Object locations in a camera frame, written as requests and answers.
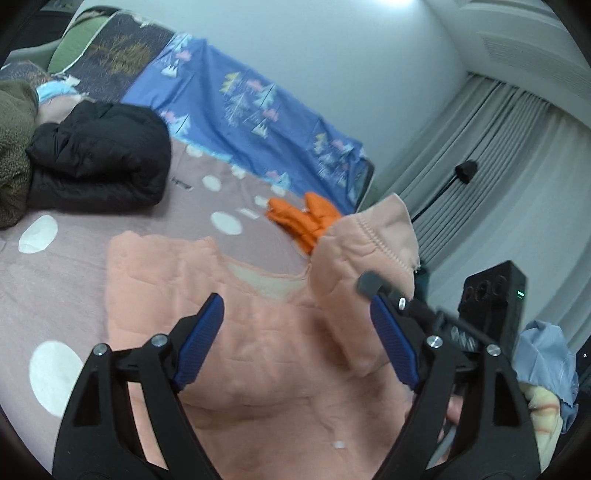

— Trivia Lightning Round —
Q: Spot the dark tree print pillow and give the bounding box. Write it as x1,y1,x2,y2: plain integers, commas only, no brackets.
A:
62,10,173,102

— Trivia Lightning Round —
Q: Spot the blue tree print sheet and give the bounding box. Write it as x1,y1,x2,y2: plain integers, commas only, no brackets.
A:
122,34,370,214

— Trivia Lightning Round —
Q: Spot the light blue cloth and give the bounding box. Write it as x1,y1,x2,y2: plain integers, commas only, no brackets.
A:
512,320,579,434

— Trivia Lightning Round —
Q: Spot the mauve polka dot blanket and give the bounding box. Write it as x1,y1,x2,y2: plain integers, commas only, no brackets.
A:
1,141,304,467

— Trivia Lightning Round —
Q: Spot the pink quilted fleece garment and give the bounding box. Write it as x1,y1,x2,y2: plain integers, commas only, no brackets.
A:
106,195,419,479

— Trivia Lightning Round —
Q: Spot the black puffer jacket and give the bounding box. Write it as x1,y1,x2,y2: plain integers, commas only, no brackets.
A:
26,100,172,214

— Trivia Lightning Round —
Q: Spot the black stand with cable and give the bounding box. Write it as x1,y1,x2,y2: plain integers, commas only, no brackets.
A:
411,160,478,223

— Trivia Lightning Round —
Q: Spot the olive green fleece garment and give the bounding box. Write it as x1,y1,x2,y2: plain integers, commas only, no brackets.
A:
0,80,38,229

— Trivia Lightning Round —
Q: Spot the orange puffer garment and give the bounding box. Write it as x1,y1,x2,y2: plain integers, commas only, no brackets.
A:
266,192,342,255

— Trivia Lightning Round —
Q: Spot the person's hand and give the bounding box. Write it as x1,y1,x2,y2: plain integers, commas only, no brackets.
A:
437,395,464,457

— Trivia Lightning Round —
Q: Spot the green pillow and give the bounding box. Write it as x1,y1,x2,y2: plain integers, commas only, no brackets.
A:
47,16,108,74

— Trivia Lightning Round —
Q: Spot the grey curtain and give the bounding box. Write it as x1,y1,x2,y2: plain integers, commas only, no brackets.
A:
367,76,590,349

